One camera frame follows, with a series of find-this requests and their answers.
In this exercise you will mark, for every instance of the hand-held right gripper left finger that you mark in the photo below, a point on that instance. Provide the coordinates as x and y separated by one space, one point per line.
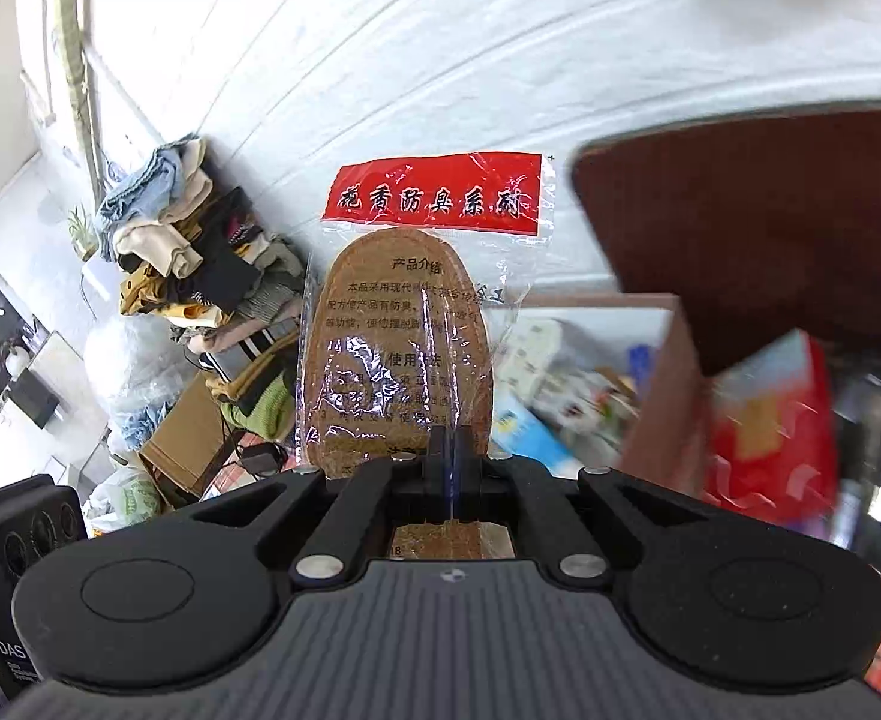
350 517

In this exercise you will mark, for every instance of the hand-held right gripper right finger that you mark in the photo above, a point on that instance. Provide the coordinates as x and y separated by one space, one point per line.
553 517

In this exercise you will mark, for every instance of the beige cardboard box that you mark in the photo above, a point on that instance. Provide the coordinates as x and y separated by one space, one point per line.
665 405

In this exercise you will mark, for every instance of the brown insoles clear packet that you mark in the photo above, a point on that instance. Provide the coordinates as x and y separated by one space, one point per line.
403 315

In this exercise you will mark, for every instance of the blue white packet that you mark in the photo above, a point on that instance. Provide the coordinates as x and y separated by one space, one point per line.
534 431

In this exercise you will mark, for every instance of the black power adapter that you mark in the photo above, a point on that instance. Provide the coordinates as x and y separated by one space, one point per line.
262 459

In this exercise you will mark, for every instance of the green print plastic bag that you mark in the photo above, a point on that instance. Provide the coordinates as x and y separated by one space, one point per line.
129 499

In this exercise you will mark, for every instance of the flat brown cardboard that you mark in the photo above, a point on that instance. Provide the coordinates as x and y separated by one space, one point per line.
185 435

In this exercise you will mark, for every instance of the white plastic bag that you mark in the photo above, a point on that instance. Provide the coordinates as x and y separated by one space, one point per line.
129 375

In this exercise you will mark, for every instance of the red box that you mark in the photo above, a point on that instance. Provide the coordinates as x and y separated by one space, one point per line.
777 450

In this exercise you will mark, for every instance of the pile of folded clothes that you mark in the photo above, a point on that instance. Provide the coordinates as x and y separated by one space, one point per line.
200 262

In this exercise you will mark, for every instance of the small potted plant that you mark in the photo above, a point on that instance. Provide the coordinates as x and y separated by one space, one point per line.
82 232

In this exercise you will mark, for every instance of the dark brown wooden headboard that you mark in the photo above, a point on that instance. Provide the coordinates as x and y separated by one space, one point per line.
747 225

